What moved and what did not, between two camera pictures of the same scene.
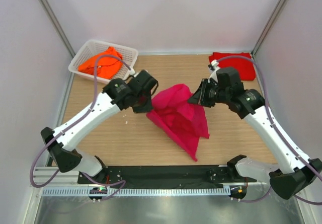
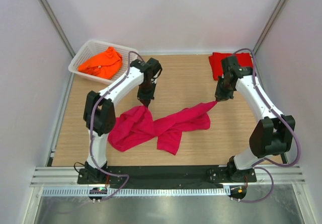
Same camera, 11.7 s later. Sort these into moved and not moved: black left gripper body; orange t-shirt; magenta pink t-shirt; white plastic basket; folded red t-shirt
Moved: black left gripper body; magenta pink t-shirt
Not moved: white plastic basket; orange t-shirt; folded red t-shirt
